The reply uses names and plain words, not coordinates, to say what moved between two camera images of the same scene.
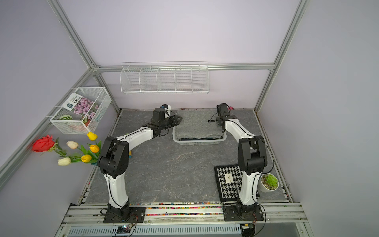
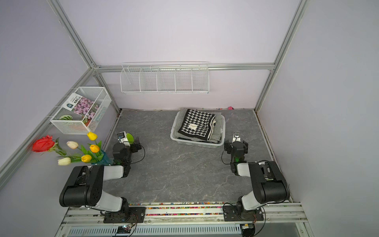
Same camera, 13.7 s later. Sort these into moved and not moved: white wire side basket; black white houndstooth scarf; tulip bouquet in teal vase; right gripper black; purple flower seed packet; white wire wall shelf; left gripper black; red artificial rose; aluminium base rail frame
Moved: left gripper black; right gripper black; black white houndstooth scarf
Not moved: red artificial rose; white wire side basket; purple flower seed packet; aluminium base rail frame; tulip bouquet in teal vase; white wire wall shelf
